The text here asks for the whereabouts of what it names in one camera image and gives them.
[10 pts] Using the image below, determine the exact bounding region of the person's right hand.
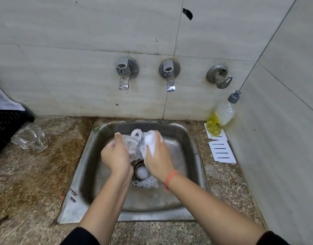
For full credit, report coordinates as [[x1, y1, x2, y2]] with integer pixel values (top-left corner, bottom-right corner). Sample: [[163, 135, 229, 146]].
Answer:
[[143, 130, 176, 184]]

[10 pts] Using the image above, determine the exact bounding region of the person's left hand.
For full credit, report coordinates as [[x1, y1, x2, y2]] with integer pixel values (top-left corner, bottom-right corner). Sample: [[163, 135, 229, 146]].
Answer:
[[100, 132, 135, 178]]

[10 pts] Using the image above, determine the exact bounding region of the clear glass cup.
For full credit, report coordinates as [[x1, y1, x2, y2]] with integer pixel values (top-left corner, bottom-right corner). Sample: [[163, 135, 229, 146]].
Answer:
[[121, 128, 147, 163], [11, 125, 48, 153]]

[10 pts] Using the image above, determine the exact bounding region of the yellow dish soap bottle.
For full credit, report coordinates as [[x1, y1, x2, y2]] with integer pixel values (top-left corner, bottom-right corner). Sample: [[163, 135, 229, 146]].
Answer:
[[206, 90, 242, 137]]

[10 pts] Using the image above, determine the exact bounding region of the black dish rack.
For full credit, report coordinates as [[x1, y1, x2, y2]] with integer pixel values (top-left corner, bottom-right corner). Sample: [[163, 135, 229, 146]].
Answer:
[[0, 109, 35, 162]]

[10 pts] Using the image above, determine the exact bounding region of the person's left forearm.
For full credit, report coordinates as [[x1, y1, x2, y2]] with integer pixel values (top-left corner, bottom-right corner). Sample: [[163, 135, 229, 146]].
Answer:
[[78, 172, 134, 245]]

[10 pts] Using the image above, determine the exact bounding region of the person's right forearm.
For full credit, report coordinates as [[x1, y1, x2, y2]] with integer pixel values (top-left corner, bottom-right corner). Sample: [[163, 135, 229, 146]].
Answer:
[[166, 175, 268, 245]]

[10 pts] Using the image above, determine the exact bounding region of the metal sink drain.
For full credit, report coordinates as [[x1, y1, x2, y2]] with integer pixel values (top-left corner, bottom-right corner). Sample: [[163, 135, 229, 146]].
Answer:
[[132, 160, 160, 190]]

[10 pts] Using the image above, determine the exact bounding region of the orange wrist thread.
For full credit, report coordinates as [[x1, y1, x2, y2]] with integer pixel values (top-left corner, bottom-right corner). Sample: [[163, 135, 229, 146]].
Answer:
[[164, 169, 180, 193]]

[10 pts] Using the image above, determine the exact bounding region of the stainless steel sink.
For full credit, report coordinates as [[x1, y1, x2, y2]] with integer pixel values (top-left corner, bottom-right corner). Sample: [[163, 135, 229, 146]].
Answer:
[[56, 119, 211, 225]]

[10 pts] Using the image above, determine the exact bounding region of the white drip tray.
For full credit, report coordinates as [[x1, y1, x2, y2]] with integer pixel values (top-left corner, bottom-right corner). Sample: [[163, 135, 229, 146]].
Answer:
[[0, 81, 26, 112]]

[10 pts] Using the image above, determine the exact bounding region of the black right sleeve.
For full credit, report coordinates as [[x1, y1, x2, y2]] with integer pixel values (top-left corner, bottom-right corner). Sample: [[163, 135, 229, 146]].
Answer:
[[256, 230, 292, 245]]

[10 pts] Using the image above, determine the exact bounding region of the black tape piece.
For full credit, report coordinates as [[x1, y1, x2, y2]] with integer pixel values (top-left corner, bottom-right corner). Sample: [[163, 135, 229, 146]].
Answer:
[[182, 7, 194, 21]]

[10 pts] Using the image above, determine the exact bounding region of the chrome wall tap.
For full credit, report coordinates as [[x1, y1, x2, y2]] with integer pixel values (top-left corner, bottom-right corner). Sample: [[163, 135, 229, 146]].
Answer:
[[116, 57, 140, 91], [158, 59, 181, 93]]

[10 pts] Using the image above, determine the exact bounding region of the grey wall valve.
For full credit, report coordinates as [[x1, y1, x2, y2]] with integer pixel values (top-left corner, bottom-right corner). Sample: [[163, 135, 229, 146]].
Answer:
[[206, 64, 233, 90]]

